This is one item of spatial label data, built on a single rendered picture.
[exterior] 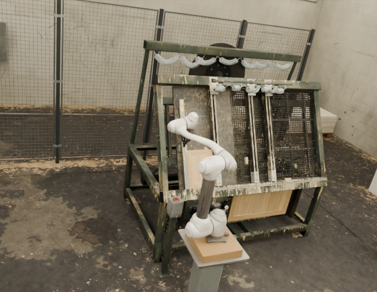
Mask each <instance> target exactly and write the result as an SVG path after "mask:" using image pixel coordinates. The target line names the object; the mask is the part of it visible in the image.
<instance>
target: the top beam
mask: <svg viewBox="0 0 377 292"><path fill-rule="evenodd" d="M209 77H217V76H195V75H174V74H157V75H155V76H154V82H155V85H157V84H161V85H162V86H191V87H210V85H209ZM217 79H218V80H228V81H247V79H251V78H229V77H217ZM254 80H255V82H264V80H271V82H275V83H292V85H278V86H277V87H278V88H279V89H280V88H283V89H285V88H286V87H287V88H286V89H285V90H297V91H313V90H321V82H306V81H285V80H273V79H254ZM221 84H222V86H224V87H226V86H227V85H228V86H227V87H226V88H232V86H234V85H239V86H240V87H241V89H246V87H248V85H247V83H229V82H223V83H221ZM230 85H231V86H230ZM242 86H243V87H242ZM245 86H246V87H245Z"/></svg>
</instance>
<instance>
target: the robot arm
mask: <svg viewBox="0 0 377 292"><path fill-rule="evenodd" d="M197 123H198V115H197V113H195V112H191V113H189V114H188V115H187V116H186V117H184V118H180V119H175V120H173V121H171V122H169V123H168V125H167V128H168V131H169V132H171V133H176V134H178V135H181V137H182V142H183V147H185V145H186V144H187V142H190V140H192V141H195V142H196V143H200V144H202V145H205V146H207V147H209V148H210V149H211V150H212V151H213V153H214V154H215V155H214V156H209V157H206V158H204V159H202V160H201V161H200V162H199V163H198V171H199V172H200V173H201V174H202V177H203V179H202V185H201V191H200V197H199V201H198V207H197V212H196V213H194V214H193V216H192V218H191V220H190V221H189V222H188V223H187V224H186V227H185V232H186V235H187V236H188V237H190V238H192V239H199V238H203V237H206V242H207V243H226V242H227V240H226V239H225V237H226V236H229V233H228V232H224V231H225V229H226V224H227V217H226V214H225V212H224V211H223V210H221V209H214V210H212V211H211V213H210V214H209V208H210V205H211V199H212V194H213V189H214V185H215V180H216V179H217V178H218V176H219V174H220V173H221V171H228V172H233V171H235V170H236V168H237V164H236V161H235V159H234V158H233V157H232V156H231V155H230V154H229V153H228V152H227V151H226V150H225V149H223V148H222V147H221V146H219V145H218V144H217V143H215V142H213V141H212V140H209V139H207V138H203V137H200V136H197V135H195V134H192V133H193V132H194V129H195V127H196V125H197ZM183 137H184V140H183Z"/></svg>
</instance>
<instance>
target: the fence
mask: <svg viewBox="0 0 377 292"><path fill-rule="evenodd" d="M180 101H181V100H180V99H179V100H178V107H179V118H184V117H185V115H184V100H183V105H180ZM181 107H183V112H181ZM180 141H181V145H182V168H183V185H184V189H190V184H189V168H188V159H187V144H186V145H185V147H183V142H182V137H181V135H180Z"/></svg>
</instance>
